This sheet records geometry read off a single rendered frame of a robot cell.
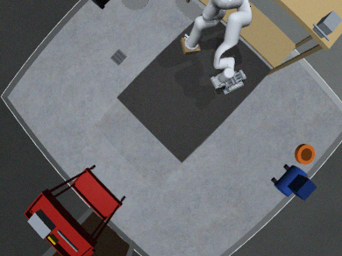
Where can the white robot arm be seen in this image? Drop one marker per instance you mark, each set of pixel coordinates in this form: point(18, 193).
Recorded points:
point(235, 22)

